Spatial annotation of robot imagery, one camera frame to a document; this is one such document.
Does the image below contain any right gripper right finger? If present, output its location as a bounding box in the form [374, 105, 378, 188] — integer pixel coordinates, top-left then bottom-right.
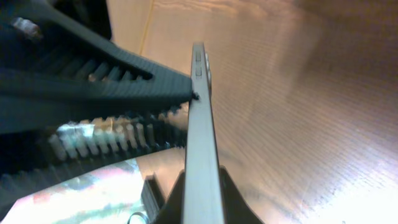
[1, 1, 193, 134]

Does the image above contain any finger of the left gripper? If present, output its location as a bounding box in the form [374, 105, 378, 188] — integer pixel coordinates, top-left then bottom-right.
[220, 166, 264, 224]
[141, 171, 185, 224]

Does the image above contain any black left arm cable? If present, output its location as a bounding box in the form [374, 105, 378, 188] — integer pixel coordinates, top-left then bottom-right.
[126, 211, 150, 224]

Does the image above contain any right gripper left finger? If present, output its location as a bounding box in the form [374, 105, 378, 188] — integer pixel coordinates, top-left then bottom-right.
[1, 104, 188, 215]

